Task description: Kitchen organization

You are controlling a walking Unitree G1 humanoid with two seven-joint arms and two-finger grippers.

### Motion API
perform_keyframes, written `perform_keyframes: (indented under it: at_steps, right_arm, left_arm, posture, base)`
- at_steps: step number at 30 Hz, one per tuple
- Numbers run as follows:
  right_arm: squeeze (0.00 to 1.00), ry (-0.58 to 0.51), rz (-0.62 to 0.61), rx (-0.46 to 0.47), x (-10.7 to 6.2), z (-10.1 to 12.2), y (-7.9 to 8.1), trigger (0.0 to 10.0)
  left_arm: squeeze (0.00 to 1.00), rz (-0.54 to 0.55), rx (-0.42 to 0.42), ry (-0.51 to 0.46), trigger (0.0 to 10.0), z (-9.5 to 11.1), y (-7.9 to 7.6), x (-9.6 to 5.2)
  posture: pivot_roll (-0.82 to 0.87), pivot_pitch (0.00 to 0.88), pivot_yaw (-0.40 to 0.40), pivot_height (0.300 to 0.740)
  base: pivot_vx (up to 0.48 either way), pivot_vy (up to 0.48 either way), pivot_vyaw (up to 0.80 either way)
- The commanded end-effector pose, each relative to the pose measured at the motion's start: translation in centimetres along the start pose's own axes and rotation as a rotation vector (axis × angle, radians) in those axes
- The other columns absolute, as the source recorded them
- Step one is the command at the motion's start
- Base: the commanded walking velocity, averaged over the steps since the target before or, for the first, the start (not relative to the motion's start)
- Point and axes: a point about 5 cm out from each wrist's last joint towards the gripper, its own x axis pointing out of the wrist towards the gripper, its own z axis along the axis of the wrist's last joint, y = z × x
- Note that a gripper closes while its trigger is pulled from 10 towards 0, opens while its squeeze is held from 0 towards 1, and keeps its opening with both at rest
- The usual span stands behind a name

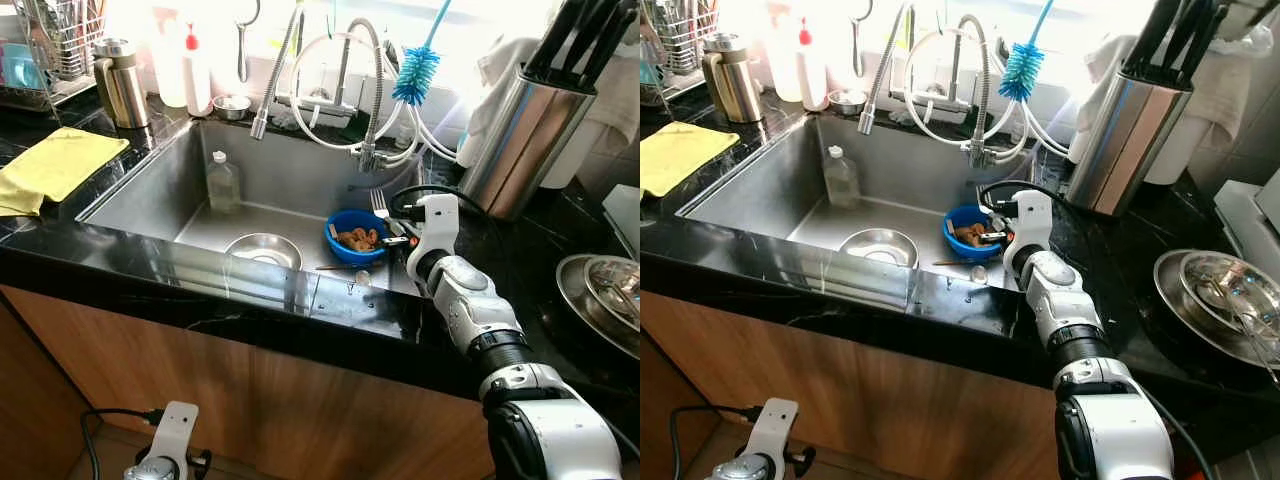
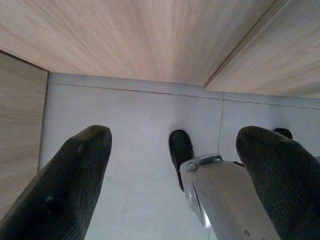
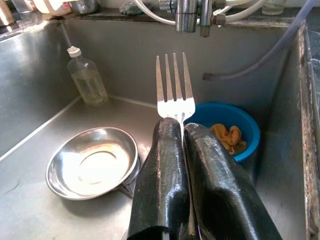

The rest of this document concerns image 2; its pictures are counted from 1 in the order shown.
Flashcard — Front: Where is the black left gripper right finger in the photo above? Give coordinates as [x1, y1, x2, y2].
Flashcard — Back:
[235, 125, 320, 240]

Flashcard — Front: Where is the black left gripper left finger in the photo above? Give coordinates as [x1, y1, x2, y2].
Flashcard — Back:
[0, 125, 113, 240]

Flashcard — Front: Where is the black robot right foot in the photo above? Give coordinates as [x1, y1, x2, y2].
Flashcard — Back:
[273, 127, 294, 141]

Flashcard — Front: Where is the black robot foot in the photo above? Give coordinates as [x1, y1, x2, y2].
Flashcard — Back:
[168, 129, 245, 193]
[273, 127, 294, 141]

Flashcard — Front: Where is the silver robot left leg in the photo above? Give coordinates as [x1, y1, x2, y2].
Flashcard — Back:
[179, 153, 284, 240]

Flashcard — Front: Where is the wood grain cabinet side panel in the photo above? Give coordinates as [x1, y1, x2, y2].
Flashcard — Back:
[0, 50, 49, 213]

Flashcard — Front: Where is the black robot left foot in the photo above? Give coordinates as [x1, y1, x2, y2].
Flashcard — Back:
[168, 129, 245, 193]

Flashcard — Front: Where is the wood grain cabinet door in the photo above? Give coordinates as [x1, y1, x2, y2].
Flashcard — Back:
[0, 0, 278, 87]
[204, 0, 320, 99]

